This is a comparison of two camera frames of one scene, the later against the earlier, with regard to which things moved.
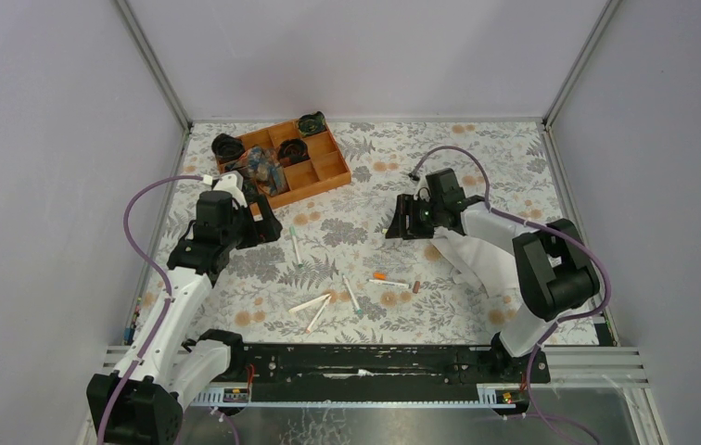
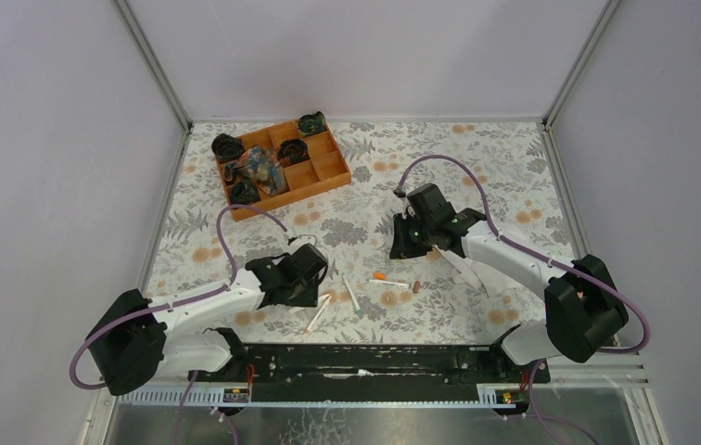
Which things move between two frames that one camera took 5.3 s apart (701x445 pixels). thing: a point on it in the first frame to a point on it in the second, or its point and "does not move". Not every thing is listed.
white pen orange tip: (318, 313) does not move
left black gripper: (262, 217) to (296, 293)
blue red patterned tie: (262, 166) does not move
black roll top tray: (312, 123) does not move
